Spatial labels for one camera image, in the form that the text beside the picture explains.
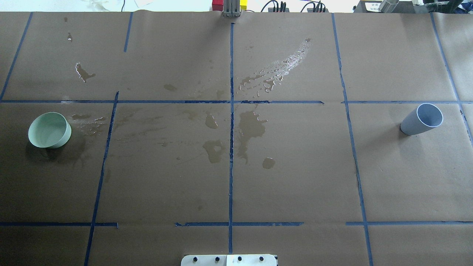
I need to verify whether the yellow block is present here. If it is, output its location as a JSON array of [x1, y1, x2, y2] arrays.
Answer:
[[240, 0, 248, 10]]

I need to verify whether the silver metal cup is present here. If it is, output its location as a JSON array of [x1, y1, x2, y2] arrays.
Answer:
[[379, 0, 399, 13]]

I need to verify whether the blue-grey plastic cup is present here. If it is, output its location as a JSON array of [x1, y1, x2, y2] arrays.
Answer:
[[400, 103, 444, 135]]

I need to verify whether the light green bowl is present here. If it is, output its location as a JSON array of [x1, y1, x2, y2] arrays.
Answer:
[[28, 112, 72, 149]]

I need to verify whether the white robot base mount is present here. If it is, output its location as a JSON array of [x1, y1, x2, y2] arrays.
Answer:
[[181, 254, 278, 266]]

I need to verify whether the aluminium frame post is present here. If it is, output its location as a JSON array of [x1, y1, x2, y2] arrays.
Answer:
[[222, 0, 241, 17]]

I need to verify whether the red block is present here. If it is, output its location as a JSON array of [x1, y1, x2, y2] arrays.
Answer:
[[211, 0, 224, 11]]

